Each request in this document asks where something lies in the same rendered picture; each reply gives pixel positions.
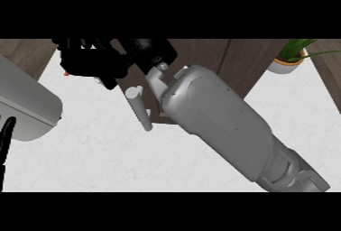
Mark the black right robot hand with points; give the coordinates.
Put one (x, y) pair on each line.
(88, 61)

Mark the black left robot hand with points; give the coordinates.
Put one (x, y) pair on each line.
(5, 135)

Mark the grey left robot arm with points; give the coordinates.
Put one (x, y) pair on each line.
(23, 105)

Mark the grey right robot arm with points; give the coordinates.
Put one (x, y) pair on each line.
(212, 114)

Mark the dark wooden cabinet panel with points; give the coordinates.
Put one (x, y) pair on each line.
(329, 78)
(22, 52)

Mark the small red object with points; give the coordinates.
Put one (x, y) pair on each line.
(65, 73)

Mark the green plant in white pot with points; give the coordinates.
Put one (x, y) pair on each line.
(286, 64)

